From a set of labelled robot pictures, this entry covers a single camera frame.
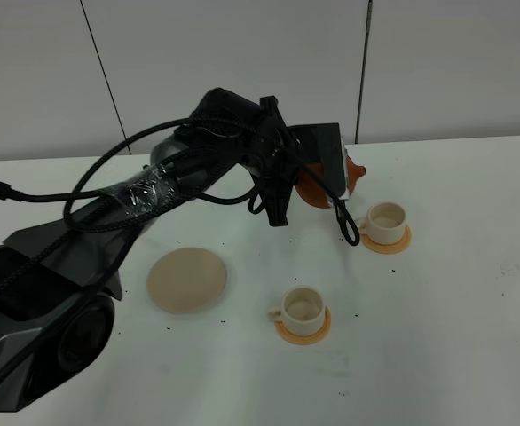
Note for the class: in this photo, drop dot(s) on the beige round teapot saucer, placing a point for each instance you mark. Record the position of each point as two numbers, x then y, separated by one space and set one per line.
187 280

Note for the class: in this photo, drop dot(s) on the orange coaster near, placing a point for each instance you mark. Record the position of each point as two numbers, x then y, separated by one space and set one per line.
309 339

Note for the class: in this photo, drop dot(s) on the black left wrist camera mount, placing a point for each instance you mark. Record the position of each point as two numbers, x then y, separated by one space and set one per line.
322 145

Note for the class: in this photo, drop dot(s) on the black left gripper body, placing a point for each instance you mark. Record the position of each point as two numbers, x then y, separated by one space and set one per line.
271 140

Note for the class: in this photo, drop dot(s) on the orange coaster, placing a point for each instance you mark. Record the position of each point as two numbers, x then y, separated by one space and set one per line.
392 249
309 339

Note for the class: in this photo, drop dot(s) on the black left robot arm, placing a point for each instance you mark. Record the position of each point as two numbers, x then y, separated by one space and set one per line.
59 280

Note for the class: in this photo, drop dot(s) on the white teacup near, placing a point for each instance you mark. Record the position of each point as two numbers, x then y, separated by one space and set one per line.
301 311

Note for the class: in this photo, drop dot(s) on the white teacup far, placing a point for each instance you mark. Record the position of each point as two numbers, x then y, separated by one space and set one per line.
384 223

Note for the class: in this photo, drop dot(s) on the white teacup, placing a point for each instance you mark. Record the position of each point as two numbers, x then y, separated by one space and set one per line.
384 223
301 311

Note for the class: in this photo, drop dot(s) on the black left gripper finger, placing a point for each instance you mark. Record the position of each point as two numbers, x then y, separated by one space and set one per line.
275 199

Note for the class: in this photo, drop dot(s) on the orange coaster far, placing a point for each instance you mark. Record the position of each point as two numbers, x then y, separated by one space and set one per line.
392 249

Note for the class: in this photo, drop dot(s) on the brown clay teapot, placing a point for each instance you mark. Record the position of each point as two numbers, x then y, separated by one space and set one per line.
315 196

